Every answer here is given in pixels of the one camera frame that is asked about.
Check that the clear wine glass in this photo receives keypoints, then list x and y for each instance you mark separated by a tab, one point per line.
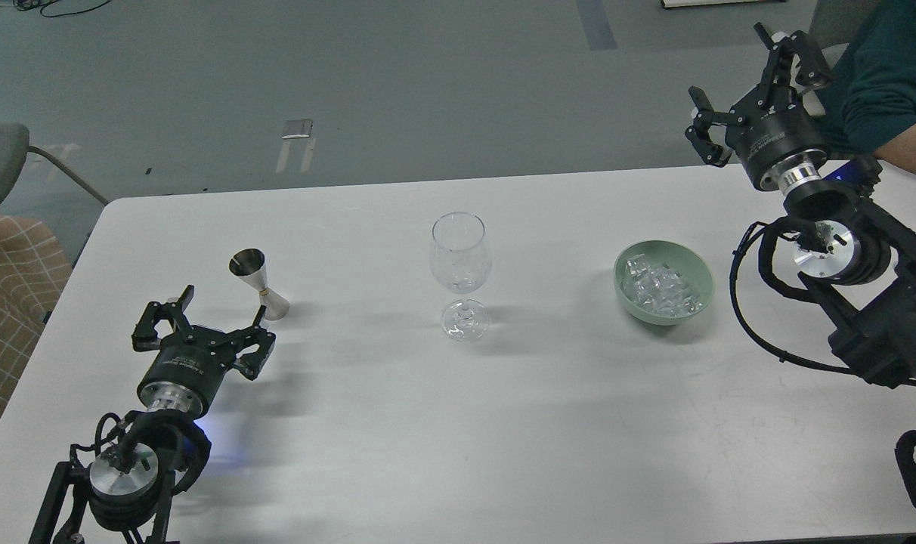
461	261

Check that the person in teal sweater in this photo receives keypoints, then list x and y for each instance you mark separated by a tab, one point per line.
871	106

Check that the steel cocktail jigger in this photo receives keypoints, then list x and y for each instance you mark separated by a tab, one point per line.
250	266

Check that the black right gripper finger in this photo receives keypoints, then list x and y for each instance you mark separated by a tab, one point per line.
796	67
705	118

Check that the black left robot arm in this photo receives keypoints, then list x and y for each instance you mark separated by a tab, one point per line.
138	463

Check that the checkered beige cloth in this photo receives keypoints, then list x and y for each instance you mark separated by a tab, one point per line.
33	272

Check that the grey white office chair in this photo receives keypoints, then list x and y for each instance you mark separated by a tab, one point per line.
834	24

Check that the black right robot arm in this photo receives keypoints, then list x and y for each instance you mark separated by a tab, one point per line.
836	248

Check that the metal floor plate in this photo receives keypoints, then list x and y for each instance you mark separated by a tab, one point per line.
297	129

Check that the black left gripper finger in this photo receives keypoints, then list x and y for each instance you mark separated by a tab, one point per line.
251	346
145	336

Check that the clear ice cubes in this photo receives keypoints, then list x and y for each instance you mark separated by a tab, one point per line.
657	288

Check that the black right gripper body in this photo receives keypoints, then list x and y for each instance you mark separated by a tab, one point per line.
779	148

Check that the green bowl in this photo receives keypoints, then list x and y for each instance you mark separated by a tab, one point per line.
693	267

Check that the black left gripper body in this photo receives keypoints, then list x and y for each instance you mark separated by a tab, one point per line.
187	371

